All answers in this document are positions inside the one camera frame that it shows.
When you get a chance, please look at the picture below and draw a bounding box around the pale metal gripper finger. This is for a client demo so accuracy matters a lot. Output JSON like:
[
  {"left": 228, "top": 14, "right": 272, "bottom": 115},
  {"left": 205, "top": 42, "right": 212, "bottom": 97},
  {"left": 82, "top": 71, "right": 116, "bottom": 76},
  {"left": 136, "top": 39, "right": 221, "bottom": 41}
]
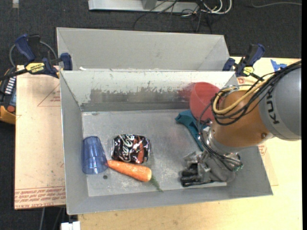
[
  {"left": 183, "top": 151, "right": 207, "bottom": 164},
  {"left": 196, "top": 163, "right": 212, "bottom": 177}
]

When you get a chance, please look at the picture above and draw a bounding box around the teal plastic tool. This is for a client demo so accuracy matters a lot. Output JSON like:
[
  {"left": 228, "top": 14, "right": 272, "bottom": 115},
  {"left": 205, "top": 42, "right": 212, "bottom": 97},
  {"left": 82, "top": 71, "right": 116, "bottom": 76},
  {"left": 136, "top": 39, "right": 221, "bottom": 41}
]
[{"left": 175, "top": 109, "right": 210, "bottom": 151}]

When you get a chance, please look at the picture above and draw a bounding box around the grey metal bin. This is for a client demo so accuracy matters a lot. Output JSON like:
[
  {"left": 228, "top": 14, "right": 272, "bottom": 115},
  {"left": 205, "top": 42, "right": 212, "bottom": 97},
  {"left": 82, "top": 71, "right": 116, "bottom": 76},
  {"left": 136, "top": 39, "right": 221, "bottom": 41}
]
[{"left": 56, "top": 27, "right": 273, "bottom": 215}]

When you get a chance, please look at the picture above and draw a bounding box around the red plastic bowl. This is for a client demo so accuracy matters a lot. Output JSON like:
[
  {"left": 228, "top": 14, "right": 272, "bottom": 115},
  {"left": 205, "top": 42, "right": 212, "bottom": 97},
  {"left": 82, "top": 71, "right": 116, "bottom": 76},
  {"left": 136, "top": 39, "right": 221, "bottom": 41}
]
[{"left": 189, "top": 81, "right": 222, "bottom": 122}]

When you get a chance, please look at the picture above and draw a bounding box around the orange toy carrot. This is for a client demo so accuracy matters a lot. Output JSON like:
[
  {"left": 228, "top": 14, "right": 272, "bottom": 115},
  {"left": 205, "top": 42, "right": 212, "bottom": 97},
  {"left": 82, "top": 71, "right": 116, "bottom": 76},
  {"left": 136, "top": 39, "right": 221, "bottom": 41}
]
[{"left": 106, "top": 160, "right": 164, "bottom": 192}]

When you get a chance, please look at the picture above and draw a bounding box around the dark crumpled snack packet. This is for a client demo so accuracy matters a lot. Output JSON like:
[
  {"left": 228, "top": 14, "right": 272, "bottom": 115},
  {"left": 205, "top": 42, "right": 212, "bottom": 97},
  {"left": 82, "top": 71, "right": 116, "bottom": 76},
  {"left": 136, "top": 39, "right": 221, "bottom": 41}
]
[{"left": 111, "top": 134, "right": 151, "bottom": 165}]

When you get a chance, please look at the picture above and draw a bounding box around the clear blue plastic cup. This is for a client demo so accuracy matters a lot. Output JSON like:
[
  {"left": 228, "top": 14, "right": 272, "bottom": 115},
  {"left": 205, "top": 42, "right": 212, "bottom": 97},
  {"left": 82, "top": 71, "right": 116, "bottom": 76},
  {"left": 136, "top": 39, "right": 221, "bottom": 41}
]
[{"left": 82, "top": 136, "right": 109, "bottom": 175}]

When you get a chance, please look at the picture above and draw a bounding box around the brown cardboard board red print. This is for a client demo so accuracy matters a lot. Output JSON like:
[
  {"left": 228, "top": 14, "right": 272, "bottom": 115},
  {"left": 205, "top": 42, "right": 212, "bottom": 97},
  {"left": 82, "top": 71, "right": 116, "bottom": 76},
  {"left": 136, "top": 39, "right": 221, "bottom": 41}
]
[{"left": 14, "top": 65, "right": 279, "bottom": 210}]

